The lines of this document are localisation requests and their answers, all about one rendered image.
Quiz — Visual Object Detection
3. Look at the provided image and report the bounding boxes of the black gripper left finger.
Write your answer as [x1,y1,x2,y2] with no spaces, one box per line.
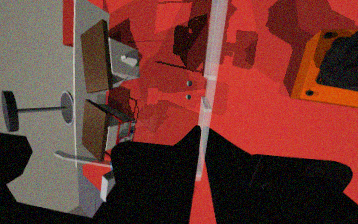
[110,125,201,215]

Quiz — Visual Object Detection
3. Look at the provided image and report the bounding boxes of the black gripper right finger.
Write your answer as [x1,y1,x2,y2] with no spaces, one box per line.
[205,128,353,224]

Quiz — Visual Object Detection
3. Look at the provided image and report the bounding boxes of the long white flat panel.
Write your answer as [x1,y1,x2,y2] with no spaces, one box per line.
[73,0,109,159]

